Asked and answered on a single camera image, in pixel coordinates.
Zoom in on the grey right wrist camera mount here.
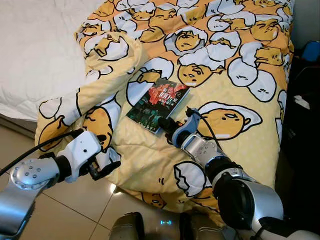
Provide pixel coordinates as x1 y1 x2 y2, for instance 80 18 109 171
171 113 202 149

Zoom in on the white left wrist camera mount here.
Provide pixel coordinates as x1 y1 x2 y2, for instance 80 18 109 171
62 130 104 184

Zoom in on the dark bedside cabinet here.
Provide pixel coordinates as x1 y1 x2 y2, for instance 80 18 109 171
280 47 320 238

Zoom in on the grey robot right leg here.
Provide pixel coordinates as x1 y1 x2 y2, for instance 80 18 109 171
180 214 228 240

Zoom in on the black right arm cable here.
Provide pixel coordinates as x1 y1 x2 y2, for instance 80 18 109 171
185 107 222 157

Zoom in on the blue plastic object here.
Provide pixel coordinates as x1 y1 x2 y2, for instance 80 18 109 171
302 41 320 64

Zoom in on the grey robot leg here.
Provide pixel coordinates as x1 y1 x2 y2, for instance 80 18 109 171
180 214 228 240
108 212 147 240

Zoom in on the dark red green book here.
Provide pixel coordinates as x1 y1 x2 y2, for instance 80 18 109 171
125 78 191 135

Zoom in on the orange cartoon egg blanket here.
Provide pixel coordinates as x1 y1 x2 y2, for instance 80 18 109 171
34 0 297 230

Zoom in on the grey robot left leg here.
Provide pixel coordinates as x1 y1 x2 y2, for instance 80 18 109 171
108 212 147 240

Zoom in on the small white object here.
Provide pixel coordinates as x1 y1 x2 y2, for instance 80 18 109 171
294 95 311 110

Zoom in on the white quilted mattress pad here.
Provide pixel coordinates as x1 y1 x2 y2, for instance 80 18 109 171
0 0 108 122

